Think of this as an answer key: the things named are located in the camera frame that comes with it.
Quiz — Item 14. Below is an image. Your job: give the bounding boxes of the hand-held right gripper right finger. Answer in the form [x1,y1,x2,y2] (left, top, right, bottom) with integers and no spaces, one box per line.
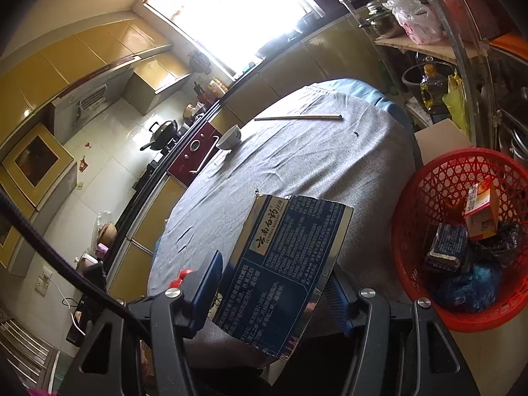
[324,278,481,396]

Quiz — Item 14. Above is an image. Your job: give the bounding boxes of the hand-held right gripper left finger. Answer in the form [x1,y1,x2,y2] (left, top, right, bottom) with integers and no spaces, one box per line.
[70,249,224,396]

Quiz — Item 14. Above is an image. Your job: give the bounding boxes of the red plastic bag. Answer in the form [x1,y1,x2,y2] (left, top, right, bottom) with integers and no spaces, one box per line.
[170,269,195,288]

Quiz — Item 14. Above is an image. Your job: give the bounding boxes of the large blue cardboard box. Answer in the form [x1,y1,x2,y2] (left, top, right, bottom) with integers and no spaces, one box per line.
[206,193,354,359]

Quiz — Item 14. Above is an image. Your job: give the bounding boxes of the small blue cardboard box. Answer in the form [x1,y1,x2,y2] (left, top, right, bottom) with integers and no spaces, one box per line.
[424,223,469,272]

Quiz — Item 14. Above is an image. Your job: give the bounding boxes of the red plastic mesh basket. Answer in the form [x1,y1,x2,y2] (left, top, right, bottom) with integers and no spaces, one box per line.
[391,146,528,334]

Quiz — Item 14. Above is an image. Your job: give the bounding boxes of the orange yellow cardboard box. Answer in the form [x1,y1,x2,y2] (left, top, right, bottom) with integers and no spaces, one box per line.
[464,177,505,241]

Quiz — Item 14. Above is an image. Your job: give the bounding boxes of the black plastic bag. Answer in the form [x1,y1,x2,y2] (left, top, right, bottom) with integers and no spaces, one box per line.
[470,219,525,261]

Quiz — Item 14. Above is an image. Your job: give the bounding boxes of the brown clay pot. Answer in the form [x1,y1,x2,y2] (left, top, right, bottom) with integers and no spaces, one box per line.
[97,223,118,245]

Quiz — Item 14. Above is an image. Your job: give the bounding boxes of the black countertop device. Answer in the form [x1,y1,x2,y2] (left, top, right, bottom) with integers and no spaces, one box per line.
[66,264,109,344]

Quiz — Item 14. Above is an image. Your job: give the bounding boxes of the blue plastic bag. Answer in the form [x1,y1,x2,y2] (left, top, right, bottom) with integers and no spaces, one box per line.
[429,262,502,313]

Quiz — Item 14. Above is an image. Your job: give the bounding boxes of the dark red built-in oven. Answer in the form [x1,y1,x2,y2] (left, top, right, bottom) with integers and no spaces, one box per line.
[167,121,223,184]

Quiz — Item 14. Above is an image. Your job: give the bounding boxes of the grey tablecloth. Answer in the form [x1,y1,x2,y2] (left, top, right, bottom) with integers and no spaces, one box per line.
[147,83,416,370]

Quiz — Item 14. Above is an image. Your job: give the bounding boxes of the white ceramic bowl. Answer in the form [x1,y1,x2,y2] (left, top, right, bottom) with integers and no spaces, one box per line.
[216,124,242,151]

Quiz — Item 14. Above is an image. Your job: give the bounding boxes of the black wok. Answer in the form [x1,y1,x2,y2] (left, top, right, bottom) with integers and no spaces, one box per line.
[139,119,179,152]

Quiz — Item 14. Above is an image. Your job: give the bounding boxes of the long thin wooden stick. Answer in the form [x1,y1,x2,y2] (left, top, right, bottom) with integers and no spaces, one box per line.
[253,114,344,122]

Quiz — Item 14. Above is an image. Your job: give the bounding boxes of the blue undercloth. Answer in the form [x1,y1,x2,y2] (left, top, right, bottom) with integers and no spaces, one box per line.
[317,78,414,133]

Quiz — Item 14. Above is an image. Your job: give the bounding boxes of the yellow framed dark panel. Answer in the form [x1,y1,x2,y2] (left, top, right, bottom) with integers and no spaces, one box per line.
[2,124,75,208]

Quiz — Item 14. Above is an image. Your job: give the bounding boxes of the white range hood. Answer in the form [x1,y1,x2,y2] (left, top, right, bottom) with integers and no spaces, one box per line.
[51,64,135,128]

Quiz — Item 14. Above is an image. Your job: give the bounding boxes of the cooking oil bottle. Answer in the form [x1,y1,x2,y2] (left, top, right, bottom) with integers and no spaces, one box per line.
[420,64,448,112]

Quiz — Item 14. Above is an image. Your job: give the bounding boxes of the yellow plastic bag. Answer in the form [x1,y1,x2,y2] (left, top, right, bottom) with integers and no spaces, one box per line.
[442,72,471,133]

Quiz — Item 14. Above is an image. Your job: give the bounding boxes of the kitchen window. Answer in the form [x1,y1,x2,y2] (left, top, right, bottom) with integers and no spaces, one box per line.
[142,0,314,79]

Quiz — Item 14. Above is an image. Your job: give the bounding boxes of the steel pot with lid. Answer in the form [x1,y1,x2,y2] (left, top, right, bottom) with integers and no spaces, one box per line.
[359,0,403,38]

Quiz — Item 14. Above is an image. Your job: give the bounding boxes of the white pink plastic bag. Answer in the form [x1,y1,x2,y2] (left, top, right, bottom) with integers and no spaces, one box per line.
[383,0,444,46]

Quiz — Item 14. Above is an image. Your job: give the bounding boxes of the metal storage rack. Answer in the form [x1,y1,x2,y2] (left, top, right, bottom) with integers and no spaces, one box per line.
[334,0,528,161]

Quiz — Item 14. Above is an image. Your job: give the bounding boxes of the white cable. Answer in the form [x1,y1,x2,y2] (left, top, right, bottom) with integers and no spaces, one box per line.
[49,280,89,331]

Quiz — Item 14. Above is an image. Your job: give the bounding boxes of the black cable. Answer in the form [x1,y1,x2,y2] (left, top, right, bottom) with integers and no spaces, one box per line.
[0,190,151,339]

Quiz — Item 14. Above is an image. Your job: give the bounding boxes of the wall socket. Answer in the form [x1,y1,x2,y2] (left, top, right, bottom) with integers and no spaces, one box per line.
[35,268,54,295]

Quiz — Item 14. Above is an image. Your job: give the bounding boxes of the yellow wall cabinets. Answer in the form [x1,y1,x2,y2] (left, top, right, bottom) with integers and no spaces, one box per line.
[0,16,194,116]

